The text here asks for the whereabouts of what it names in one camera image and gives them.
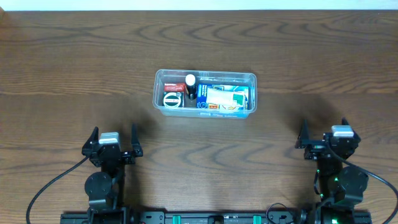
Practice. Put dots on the clear plastic container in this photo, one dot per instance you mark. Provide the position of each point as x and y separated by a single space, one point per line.
210 77

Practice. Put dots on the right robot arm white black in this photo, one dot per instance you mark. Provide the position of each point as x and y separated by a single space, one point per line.
340 187

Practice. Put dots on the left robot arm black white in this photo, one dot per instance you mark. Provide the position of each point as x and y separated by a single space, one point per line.
105 189

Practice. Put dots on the blue fever patch box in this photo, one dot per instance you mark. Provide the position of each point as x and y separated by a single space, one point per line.
202 92

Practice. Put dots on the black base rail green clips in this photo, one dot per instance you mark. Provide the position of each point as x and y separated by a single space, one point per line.
202 217

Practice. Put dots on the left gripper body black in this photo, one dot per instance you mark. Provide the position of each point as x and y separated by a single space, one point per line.
112 155

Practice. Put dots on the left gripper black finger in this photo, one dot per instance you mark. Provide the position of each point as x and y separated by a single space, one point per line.
136 146
92 140

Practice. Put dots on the dark green round-logo box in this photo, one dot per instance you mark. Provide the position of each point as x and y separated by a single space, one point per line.
173 99

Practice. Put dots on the dark syrup bottle white cap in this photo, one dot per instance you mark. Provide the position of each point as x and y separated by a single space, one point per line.
191 87

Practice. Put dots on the white green medicine box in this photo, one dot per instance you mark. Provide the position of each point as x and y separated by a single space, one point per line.
228 98

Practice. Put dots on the red orange medicine box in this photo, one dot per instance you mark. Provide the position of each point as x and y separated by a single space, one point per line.
174 87

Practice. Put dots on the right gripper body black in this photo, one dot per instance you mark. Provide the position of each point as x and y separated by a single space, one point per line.
319 148

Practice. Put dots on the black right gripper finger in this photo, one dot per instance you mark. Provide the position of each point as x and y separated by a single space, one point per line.
344 121
303 141

